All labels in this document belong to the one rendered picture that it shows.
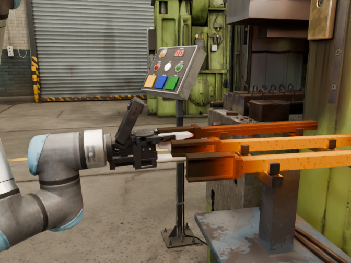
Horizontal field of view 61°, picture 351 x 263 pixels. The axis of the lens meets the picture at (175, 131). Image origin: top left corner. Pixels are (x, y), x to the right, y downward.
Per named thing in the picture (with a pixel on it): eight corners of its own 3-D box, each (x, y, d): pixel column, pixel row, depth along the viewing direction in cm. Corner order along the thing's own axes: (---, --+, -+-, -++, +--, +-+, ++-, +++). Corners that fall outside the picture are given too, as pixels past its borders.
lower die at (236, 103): (243, 116, 115) (244, 93, 113) (223, 108, 134) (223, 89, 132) (336, 111, 125) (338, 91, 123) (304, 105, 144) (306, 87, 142)
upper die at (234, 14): (248, 18, 107) (249, -11, 105) (225, 24, 126) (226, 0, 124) (347, 21, 117) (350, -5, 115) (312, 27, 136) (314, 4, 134)
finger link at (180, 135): (193, 152, 76) (157, 155, 75) (192, 129, 75) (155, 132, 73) (196, 156, 73) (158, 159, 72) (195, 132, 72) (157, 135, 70)
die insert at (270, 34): (267, 36, 114) (268, 20, 113) (257, 38, 121) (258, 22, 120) (334, 38, 121) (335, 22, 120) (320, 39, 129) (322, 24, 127)
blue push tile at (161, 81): (161, 88, 162) (166, 76, 163) (153, 87, 168) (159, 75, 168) (163, 90, 163) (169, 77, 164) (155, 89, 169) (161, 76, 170)
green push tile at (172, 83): (173, 89, 154) (178, 76, 155) (164, 89, 160) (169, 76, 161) (175, 91, 156) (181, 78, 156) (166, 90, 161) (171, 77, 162)
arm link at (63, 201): (28, 230, 70) (20, 180, 68) (70, 211, 80) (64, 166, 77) (51, 241, 65) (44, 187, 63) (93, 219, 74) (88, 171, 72)
